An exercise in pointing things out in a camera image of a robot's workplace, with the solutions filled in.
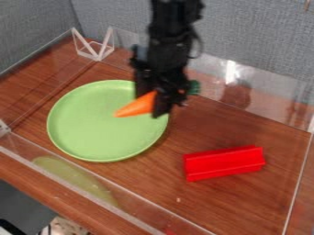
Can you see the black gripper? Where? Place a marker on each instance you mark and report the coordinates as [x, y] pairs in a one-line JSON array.
[[159, 64]]

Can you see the orange toy carrot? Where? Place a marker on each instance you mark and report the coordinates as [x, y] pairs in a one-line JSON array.
[[140, 106]]

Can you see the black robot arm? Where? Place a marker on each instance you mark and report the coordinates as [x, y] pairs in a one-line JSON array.
[[174, 17]]

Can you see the green plastic plate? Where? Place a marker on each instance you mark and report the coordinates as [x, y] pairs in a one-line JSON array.
[[87, 132]]

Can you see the red toy pepper block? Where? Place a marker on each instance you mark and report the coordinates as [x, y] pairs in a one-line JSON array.
[[207, 164]]

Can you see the clear acrylic corner bracket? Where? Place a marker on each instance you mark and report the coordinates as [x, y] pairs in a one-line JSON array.
[[92, 50]]

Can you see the clear acrylic enclosure wall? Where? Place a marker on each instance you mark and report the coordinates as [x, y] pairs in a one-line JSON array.
[[140, 196]]

